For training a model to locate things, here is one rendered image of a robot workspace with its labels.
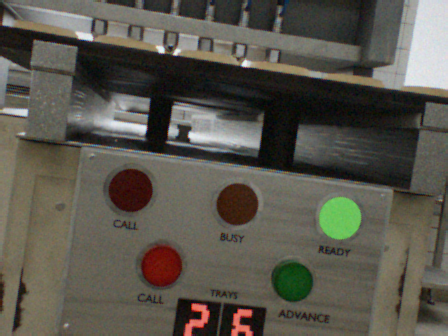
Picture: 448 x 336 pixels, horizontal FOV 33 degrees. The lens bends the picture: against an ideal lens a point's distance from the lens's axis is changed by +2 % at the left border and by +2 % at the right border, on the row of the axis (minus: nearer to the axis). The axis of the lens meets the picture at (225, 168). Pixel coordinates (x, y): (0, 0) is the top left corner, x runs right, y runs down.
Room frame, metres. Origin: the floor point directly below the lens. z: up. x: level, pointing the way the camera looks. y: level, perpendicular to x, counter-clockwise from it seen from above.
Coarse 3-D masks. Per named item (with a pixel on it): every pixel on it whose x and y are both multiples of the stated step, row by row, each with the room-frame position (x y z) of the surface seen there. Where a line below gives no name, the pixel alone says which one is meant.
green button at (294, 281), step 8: (280, 264) 0.56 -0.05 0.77; (288, 264) 0.55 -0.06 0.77; (296, 264) 0.55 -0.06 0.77; (280, 272) 0.55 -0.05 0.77; (288, 272) 0.55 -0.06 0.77; (296, 272) 0.55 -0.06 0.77; (304, 272) 0.55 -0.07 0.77; (272, 280) 0.56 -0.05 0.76; (280, 280) 0.55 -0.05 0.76; (288, 280) 0.55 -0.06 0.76; (296, 280) 0.55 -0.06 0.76; (304, 280) 0.55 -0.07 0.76; (312, 280) 0.55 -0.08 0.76; (280, 288) 0.55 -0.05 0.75; (288, 288) 0.55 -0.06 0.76; (296, 288) 0.55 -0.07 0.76; (304, 288) 0.55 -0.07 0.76; (280, 296) 0.55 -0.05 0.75; (288, 296) 0.55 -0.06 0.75; (296, 296) 0.55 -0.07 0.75; (304, 296) 0.55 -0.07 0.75
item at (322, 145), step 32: (192, 128) 2.46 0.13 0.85; (224, 128) 1.67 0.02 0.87; (256, 128) 1.27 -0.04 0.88; (320, 128) 0.85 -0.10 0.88; (352, 128) 0.74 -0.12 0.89; (384, 128) 0.65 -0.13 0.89; (416, 128) 0.58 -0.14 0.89; (320, 160) 0.83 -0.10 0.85; (352, 160) 0.72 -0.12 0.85; (384, 160) 0.63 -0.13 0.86; (416, 160) 0.57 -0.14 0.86
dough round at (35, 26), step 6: (12, 24) 0.56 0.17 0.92; (18, 24) 0.56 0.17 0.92; (24, 24) 0.55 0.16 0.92; (30, 24) 0.55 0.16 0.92; (36, 24) 0.55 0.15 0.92; (42, 24) 0.55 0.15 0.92; (36, 30) 0.55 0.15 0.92; (42, 30) 0.55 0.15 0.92; (48, 30) 0.55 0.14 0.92; (54, 30) 0.55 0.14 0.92; (60, 30) 0.56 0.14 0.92; (66, 30) 0.56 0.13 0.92; (72, 36) 0.57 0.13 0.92; (78, 36) 0.58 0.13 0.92
